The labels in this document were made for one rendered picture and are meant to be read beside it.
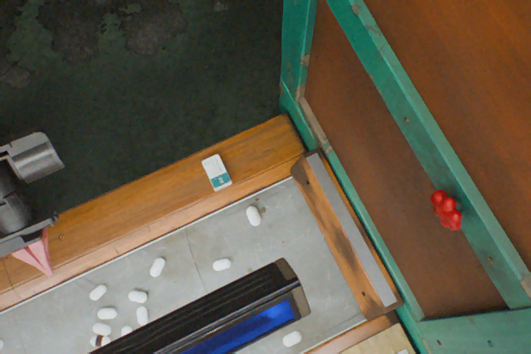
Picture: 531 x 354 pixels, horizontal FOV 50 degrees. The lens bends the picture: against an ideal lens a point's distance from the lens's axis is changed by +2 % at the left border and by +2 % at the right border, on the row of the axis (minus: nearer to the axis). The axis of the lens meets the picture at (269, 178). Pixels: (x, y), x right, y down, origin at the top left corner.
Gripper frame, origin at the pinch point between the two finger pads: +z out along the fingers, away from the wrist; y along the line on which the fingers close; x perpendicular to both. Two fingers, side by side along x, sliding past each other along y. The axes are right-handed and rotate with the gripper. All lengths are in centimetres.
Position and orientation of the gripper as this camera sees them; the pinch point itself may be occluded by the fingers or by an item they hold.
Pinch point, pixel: (48, 269)
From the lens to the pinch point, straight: 99.3
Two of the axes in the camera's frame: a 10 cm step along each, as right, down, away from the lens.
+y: 9.1, -4.1, 1.3
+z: 3.2, 8.5, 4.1
